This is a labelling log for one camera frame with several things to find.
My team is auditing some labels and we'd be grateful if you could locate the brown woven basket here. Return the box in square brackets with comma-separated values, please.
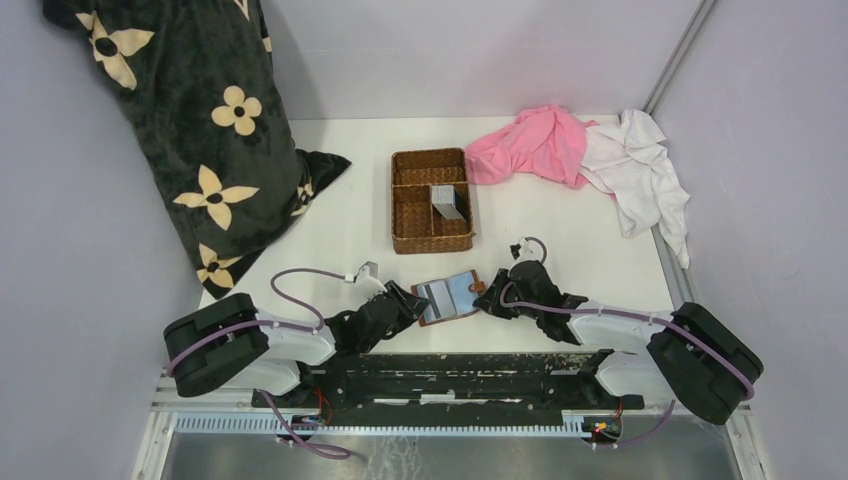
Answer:
[391, 147, 475, 254]

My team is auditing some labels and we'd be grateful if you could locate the brown leather card holder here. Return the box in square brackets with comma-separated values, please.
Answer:
[411, 270, 487, 327]

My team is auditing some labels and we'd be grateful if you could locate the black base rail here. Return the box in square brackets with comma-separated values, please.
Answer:
[274, 351, 645, 418]

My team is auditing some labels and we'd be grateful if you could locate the grey card stack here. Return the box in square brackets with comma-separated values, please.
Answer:
[430, 184, 467, 221]

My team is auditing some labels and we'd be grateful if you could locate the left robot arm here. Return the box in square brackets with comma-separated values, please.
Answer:
[163, 281, 430, 407]

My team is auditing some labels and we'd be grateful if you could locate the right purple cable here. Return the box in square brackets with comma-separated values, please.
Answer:
[499, 235, 757, 449]

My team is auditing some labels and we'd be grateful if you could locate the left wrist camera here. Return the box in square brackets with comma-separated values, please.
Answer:
[344, 261, 388, 297]

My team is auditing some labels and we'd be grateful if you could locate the white cloth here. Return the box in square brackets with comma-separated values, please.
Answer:
[580, 109, 690, 269]

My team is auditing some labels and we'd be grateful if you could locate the pink cloth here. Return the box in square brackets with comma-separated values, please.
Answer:
[464, 105, 596, 189]

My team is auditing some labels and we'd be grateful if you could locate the grey cable duct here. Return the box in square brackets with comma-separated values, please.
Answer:
[173, 412, 592, 440]

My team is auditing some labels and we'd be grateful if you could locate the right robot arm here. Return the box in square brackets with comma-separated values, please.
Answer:
[474, 260, 764, 425]

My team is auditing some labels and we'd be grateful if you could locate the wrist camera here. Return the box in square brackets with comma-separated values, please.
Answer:
[510, 237, 539, 263]
[344, 261, 388, 297]

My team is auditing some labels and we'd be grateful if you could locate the black floral pillow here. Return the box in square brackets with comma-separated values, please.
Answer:
[41, 1, 350, 299]

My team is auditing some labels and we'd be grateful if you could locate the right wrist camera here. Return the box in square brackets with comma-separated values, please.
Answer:
[510, 237, 539, 263]

